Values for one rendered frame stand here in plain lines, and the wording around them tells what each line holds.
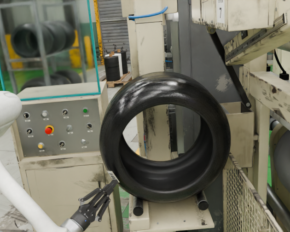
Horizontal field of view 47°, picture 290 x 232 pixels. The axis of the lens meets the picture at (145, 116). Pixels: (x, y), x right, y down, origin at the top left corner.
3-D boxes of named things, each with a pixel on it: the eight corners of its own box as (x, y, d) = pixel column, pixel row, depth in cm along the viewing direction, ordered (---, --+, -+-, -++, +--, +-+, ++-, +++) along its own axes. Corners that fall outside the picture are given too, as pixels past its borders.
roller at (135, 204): (135, 168, 173) (142, 171, 173) (131, 175, 174) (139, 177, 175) (135, 205, 140) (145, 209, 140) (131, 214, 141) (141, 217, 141)
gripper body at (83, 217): (66, 216, 129) (82, 198, 134) (79, 231, 131) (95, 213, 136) (73, 218, 123) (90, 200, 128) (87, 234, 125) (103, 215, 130)
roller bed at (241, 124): (215, 153, 188) (214, 103, 179) (240, 151, 188) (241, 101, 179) (224, 170, 169) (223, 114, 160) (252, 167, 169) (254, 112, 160)
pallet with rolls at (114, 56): (108, 77, 892) (104, 49, 869) (137, 76, 878) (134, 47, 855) (95, 88, 780) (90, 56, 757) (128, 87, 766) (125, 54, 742)
